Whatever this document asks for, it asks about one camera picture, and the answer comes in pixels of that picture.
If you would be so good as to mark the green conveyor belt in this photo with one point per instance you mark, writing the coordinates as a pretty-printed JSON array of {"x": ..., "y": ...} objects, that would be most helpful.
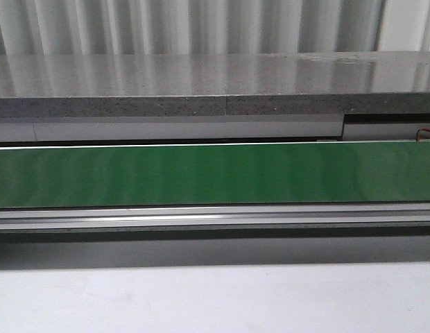
[{"x": 100, "y": 176}]

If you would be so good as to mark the aluminium conveyor front rail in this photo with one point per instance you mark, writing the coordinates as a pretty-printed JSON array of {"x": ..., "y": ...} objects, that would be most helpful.
[{"x": 198, "y": 222}]

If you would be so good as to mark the grey conveyor rear rail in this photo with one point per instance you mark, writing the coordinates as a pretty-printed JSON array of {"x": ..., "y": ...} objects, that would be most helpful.
[{"x": 224, "y": 128}]

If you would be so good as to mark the white corrugated curtain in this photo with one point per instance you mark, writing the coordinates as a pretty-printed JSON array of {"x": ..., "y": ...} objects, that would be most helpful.
[{"x": 212, "y": 27}]

